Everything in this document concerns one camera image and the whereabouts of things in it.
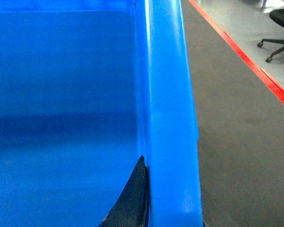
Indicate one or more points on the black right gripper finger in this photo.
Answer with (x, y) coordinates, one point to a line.
(132, 207)

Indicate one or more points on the large blue plastic crate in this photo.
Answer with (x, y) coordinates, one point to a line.
(86, 88)

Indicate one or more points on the black office chair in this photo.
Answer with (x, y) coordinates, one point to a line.
(277, 17)

